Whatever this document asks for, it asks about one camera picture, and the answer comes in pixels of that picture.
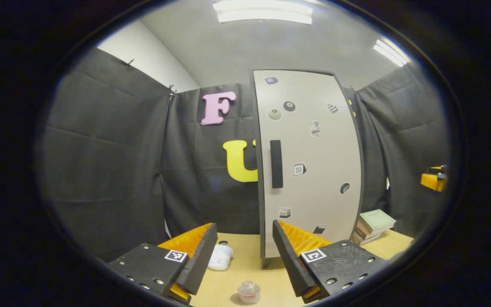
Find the brown book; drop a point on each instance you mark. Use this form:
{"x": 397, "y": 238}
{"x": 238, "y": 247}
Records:
{"x": 365, "y": 230}

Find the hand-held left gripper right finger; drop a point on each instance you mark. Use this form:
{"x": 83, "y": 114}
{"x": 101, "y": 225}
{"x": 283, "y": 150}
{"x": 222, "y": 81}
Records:
{"x": 289, "y": 260}

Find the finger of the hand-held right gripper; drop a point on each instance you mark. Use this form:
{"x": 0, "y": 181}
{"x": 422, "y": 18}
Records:
{"x": 433, "y": 180}

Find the white book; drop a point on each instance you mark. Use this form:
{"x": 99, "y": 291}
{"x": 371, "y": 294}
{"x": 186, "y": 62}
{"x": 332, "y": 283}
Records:
{"x": 362, "y": 240}

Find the black binder clip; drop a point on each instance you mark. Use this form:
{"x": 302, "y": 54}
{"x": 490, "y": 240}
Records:
{"x": 130, "y": 62}
{"x": 172, "y": 90}

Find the clear plastic bottle pink label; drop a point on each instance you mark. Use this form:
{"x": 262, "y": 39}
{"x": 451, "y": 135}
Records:
{"x": 249, "y": 292}

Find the black backdrop cloth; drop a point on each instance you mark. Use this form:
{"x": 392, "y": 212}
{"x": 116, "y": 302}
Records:
{"x": 100, "y": 170}

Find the beige cabinet door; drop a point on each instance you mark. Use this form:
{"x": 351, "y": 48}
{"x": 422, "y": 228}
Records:
{"x": 318, "y": 204}

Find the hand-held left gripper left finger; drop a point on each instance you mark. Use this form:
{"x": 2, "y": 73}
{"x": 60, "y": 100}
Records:
{"x": 203, "y": 260}

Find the ceiling light panel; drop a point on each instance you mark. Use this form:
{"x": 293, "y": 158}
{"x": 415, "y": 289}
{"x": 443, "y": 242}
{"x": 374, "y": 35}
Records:
{"x": 391, "y": 53}

